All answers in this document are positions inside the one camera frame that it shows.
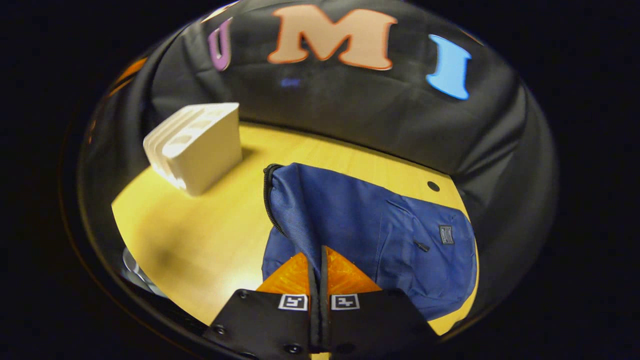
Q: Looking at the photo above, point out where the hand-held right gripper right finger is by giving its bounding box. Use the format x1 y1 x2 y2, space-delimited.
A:
320 245 441 358

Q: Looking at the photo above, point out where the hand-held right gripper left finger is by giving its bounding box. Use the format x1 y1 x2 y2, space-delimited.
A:
202 251 321 358

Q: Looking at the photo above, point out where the blue schoolbag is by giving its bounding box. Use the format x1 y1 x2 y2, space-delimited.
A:
261 162 478 322

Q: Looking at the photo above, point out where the white bookshelf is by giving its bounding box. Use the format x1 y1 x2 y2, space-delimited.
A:
142 102 244 197

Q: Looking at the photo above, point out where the black backdrop cloth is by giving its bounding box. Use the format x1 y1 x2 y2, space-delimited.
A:
80 0 558 326

